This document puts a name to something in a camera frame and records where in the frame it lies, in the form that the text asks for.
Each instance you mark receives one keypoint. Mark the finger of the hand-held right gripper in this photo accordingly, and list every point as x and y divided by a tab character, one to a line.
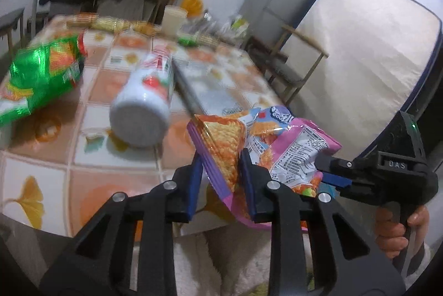
337	180
334	162

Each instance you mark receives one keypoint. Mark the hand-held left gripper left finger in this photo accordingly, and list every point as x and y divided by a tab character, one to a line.
194	188

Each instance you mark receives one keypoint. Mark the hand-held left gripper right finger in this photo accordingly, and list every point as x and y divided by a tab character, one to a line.
250	192

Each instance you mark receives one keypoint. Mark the pink orange chip bag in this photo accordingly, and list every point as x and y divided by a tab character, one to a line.
225	143

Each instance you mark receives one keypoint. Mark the large green snack bag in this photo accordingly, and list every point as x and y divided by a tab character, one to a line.
38	78

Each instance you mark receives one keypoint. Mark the person's right hand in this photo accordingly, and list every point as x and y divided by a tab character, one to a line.
389	230

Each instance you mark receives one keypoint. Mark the ginkgo patterned tablecloth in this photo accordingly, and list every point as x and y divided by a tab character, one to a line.
103	178

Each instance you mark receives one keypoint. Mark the wooden chair black seat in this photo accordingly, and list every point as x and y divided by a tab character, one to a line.
294	74

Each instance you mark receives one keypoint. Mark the white quilted mattress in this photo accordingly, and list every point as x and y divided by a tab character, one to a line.
363	57

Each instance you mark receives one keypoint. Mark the small green snack packet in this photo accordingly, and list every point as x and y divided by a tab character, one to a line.
188	41

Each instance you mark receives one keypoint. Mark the yellow brown packet stack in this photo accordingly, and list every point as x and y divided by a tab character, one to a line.
209	40

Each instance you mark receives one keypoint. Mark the green white paper bag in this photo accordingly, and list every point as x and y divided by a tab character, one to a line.
240	26

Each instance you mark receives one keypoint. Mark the white paper cup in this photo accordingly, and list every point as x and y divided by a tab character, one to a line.
174	21

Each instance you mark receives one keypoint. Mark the yellow plastic bag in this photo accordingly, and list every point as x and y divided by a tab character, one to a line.
193	5

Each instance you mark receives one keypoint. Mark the dark wooden bench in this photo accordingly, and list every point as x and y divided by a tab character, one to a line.
12	22

